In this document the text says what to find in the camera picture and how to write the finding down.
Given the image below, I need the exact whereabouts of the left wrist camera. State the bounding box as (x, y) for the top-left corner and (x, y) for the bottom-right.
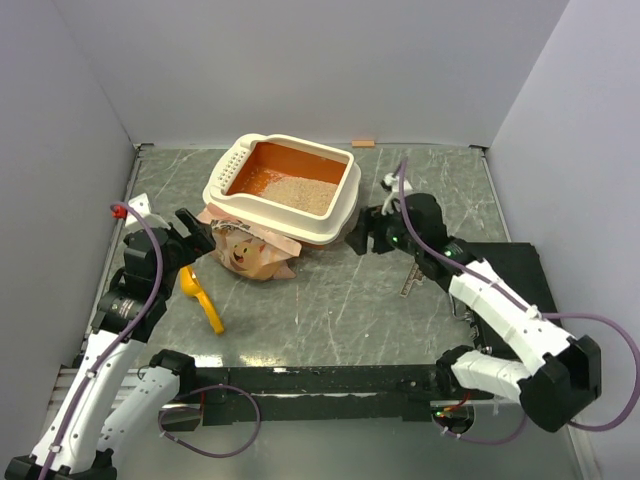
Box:
(125, 193), (169, 231)

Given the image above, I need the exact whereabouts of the pink cat litter bag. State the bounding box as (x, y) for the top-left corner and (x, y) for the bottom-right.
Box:
(197, 205), (302, 281)

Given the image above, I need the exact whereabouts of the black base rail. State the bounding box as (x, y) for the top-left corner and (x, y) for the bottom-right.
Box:
(149, 363), (494, 429)

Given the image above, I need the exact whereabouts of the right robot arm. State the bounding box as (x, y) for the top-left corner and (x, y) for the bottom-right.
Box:
(345, 193), (601, 432)

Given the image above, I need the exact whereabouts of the black case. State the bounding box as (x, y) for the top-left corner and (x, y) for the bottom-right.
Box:
(448, 259), (570, 373)

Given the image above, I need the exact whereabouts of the yellow litter scoop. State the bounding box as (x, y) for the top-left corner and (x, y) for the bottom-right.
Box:
(179, 266), (225, 335)

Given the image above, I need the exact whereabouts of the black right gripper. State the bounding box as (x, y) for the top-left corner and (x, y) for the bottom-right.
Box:
(343, 200), (423, 256)

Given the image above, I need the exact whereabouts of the white orange litter box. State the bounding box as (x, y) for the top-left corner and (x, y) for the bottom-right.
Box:
(202, 133), (361, 246)

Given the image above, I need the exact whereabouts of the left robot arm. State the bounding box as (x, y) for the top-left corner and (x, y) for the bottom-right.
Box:
(4, 203), (215, 479)

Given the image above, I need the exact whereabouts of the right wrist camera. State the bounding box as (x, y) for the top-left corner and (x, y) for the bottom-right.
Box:
(381, 173), (413, 198)

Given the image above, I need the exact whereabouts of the orange tape piece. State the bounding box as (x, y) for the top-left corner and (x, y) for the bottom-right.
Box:
(351, 140), (376, 148)

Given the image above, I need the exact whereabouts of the beige cat litter pile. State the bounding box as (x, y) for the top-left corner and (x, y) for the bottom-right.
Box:
(260, 177), (337, 216)

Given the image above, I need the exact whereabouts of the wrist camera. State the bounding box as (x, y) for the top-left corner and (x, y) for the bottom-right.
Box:
(381, 173), (413, 198)
(125, 193), (169, 231)

